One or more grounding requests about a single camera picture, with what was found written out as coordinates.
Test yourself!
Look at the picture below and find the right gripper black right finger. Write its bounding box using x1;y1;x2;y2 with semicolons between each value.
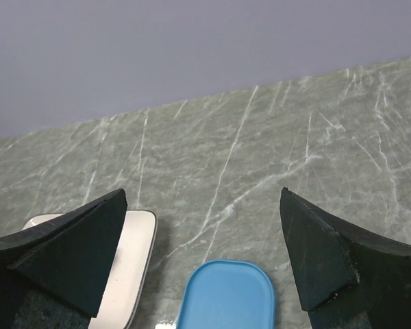
279;188;411;328

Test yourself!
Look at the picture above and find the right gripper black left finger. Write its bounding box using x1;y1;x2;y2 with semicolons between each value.
0;188;127;328

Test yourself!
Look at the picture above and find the blue lunch box lid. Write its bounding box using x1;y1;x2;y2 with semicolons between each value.
176;259;275;329

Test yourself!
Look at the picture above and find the white rectangular plate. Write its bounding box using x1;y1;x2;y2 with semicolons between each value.
24;210;158;328

